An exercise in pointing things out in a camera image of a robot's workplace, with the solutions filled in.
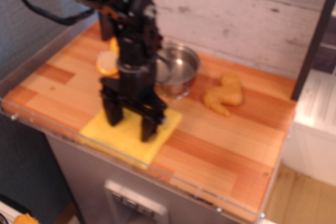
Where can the yellow object bottom left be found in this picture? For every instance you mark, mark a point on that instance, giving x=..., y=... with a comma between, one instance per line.
x=25, y=219

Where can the stainless steel pot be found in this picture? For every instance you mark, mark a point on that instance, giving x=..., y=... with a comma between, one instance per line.
x=177, y=67

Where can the dark left shelf post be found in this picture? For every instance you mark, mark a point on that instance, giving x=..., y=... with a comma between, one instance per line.
x=106, y=27

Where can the silver dispenser panel with buttons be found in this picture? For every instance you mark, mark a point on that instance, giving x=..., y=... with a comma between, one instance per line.
x=129, y=206

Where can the yellow towel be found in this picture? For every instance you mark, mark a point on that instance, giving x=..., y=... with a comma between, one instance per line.
x=131, y=137

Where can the dark shelf post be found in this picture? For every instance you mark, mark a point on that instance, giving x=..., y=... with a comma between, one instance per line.
x=322, y=24
x=106, y=27

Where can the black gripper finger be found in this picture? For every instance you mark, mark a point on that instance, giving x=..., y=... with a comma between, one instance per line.
x=113, y=110
x=149, y=127

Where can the yellow toy chicken wing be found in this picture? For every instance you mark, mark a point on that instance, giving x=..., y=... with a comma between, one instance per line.
x=230, y=93

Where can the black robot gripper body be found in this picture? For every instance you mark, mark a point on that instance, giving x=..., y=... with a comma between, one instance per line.
x=135, y=90

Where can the yellow scrub brush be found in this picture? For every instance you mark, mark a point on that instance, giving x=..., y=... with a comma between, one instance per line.
x=106, y=62

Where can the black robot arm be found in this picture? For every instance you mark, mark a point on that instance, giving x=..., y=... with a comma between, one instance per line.
x=139, y=40

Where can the white cabinet at right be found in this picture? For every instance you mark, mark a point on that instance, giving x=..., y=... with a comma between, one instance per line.
x=310, y=148

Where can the dark right shelf post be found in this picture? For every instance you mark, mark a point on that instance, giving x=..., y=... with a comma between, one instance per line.
x=322, y=24

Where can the clear acrylic table guard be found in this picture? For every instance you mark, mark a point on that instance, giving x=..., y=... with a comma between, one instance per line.
x=216, y=166

